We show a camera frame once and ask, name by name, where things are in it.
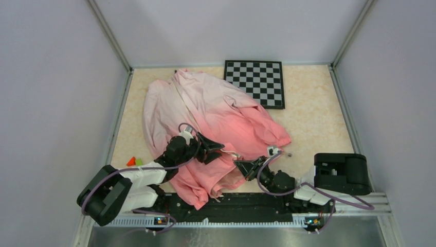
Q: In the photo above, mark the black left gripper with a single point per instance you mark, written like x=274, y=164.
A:
x=207, y=144

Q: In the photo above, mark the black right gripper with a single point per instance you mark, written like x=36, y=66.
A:
x=249, y=167

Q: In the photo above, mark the pink zip-up jacket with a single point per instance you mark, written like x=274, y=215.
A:
x=219, y=111

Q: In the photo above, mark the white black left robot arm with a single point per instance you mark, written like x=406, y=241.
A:
x=114, y=191

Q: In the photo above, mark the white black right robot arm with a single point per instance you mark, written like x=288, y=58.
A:
x=341, y=177

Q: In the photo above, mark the black white checkerboard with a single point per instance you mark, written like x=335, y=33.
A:
x=262, y=80

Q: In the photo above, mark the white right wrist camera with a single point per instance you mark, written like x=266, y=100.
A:
x=273, y=150

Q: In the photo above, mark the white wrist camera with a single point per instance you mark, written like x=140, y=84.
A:
x=273, y=150
x=186, y=132

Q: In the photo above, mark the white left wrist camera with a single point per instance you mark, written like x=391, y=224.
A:
x=186, y=132

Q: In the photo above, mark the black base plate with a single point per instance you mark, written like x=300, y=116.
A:
x=238, y=208

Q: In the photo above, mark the aluminium frame rail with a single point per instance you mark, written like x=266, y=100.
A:
x=382, y=213

